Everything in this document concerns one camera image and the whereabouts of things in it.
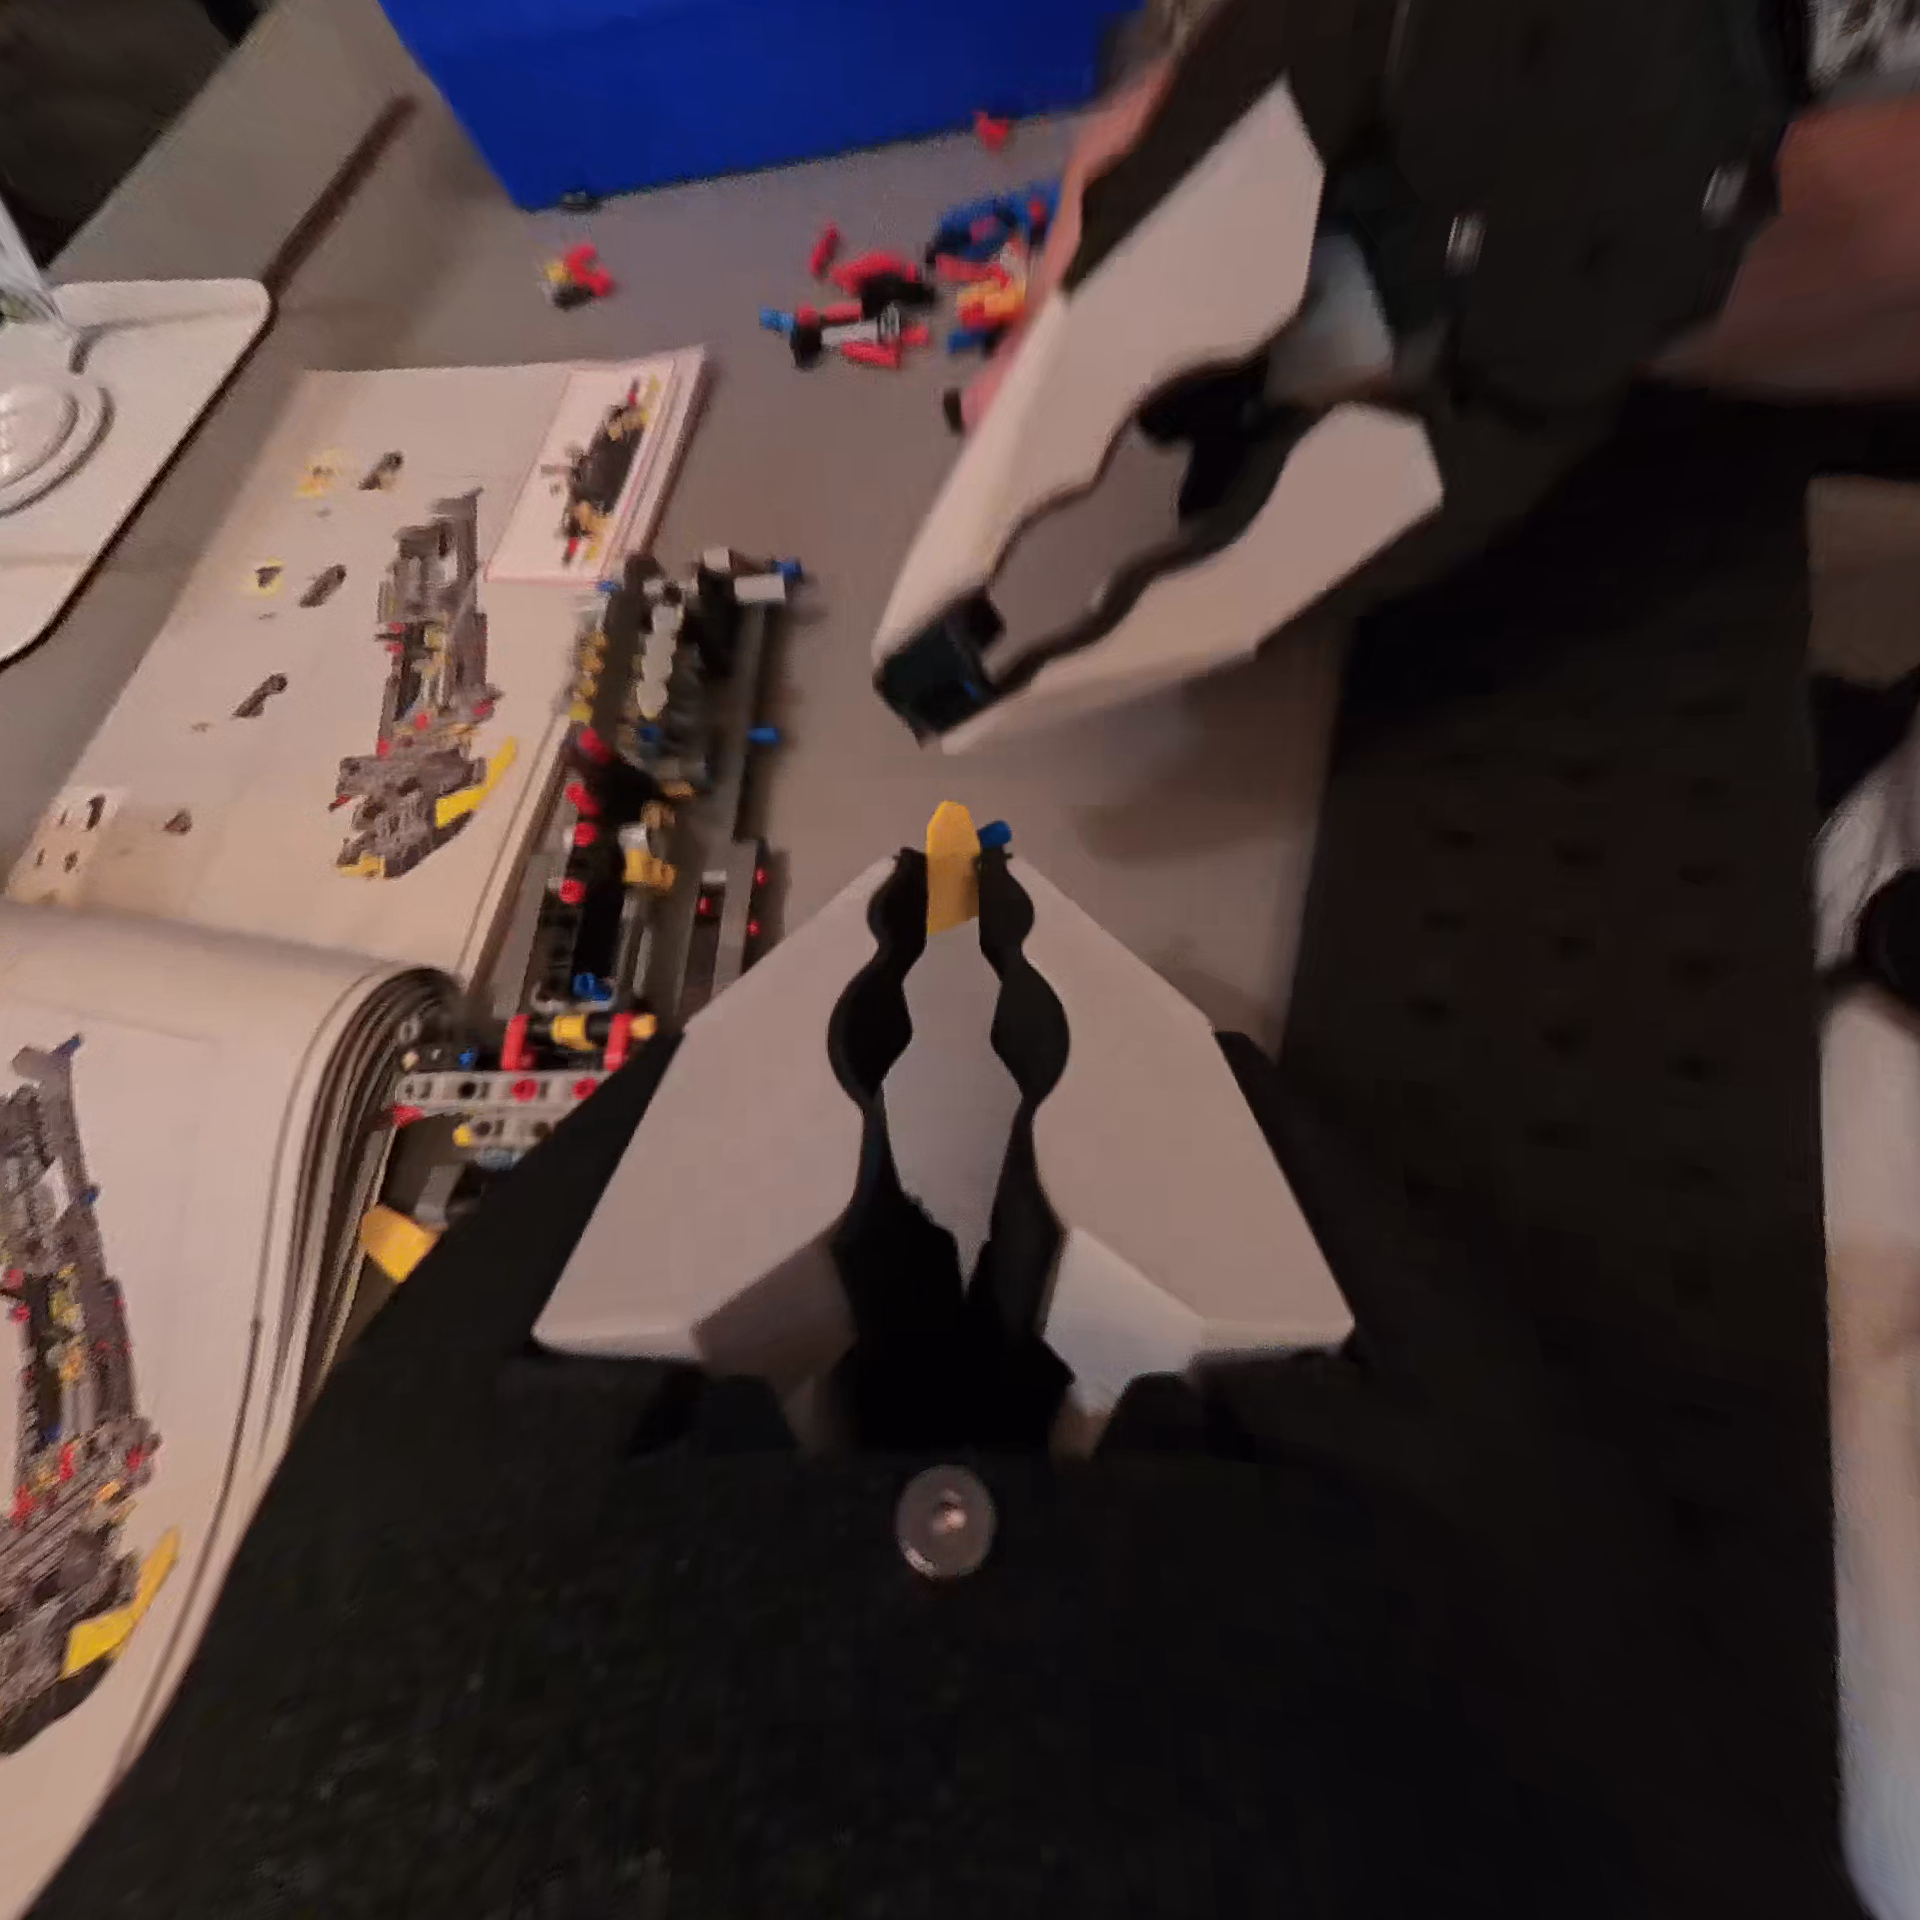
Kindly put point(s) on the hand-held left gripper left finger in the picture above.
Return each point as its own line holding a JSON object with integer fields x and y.
{"x": 722, "y": 1186}

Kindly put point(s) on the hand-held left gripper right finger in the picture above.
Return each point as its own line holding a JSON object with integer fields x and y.
{"x": 1186, "y": 1186}

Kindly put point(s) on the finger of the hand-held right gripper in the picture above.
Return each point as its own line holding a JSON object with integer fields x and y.
{"x": 1142, "y": 284}
{"x": 1276, "y": 556}

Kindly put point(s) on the black lego connector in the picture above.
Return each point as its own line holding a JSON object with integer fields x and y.
{"x": 938, "y": 668}

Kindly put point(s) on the yellow lego piece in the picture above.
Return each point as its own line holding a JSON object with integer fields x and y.
{"x": 955, "y": 870}

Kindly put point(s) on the lego car chassis assembly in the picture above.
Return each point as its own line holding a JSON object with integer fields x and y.
{"x": 661, "y": 781}

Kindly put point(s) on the person's right forearm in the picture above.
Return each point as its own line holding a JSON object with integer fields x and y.
{"x": 1845, "y": 212}

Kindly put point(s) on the pile of lego pins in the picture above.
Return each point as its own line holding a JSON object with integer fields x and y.
{"x": 901, "y": 284}

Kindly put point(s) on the yellow lego panel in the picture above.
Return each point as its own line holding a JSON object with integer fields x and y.
{"x": 394, "y": 1245}

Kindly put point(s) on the small red lego cluster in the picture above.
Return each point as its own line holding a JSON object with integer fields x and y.
{"x": 579, "y": 277}

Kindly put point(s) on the lego instruction booklet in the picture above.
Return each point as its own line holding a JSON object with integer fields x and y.
{"x": 226, "y": 675}

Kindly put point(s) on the person's right hand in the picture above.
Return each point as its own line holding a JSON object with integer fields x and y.
{"x": 1118, "y": 129}

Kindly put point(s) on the blue plastic bin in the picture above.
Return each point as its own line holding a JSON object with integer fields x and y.
{"x": 751, "y": 76}

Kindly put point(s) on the black dimpled foam pad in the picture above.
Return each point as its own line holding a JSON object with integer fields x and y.
{"x": 1577, "y": 974}

